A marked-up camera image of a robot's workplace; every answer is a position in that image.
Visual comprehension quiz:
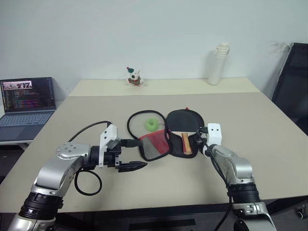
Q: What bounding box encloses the white water bottle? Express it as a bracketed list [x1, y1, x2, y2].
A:
[207, 42, 231, 86]

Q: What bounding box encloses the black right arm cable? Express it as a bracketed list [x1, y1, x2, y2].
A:
[203, 143, 235, 231]

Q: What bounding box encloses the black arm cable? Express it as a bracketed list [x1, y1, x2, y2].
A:
[203, 143, 235, 231]
[68, 121, 114, 196]

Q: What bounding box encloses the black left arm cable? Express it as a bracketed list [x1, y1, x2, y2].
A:
[68, 121, 114, 196]

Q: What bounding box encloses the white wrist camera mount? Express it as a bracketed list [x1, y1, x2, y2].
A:
[206, 123, 222, 145]
[98, 123, 120, 168]

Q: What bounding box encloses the small white toy figurine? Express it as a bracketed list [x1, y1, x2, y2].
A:
[125, 66, 145, 87]

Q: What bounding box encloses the black office chair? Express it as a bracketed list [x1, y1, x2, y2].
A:
[271, 42, 308, 137]

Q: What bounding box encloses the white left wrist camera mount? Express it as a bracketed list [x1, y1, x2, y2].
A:
[98, 123, 120, 168]

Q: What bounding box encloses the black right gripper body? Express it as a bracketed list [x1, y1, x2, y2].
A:
[199, 131, 209, 148]

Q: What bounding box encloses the black red paddle case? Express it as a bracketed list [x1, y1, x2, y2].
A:
[127, 107, 205, 162]

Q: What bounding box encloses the green ball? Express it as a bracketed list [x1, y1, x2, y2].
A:
[145, 117, 159, 132]

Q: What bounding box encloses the white side table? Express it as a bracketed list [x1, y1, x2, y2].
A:
[0, 138, 34, 151]

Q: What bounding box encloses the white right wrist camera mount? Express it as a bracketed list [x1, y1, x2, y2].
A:
[206, 123, 222, 145]

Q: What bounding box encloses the open grey laptop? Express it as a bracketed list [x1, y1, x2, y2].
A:
[0, 77, 57, 142]

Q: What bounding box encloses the black table tennis paddle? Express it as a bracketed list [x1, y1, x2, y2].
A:
[166, 110, 201, 155]

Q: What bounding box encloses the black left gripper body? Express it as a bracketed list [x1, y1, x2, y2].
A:
[103, 143, 122, 169]

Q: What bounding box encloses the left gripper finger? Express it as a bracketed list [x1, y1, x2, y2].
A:
[117, 161, 148, 173]
[120, 139, 143, 148]

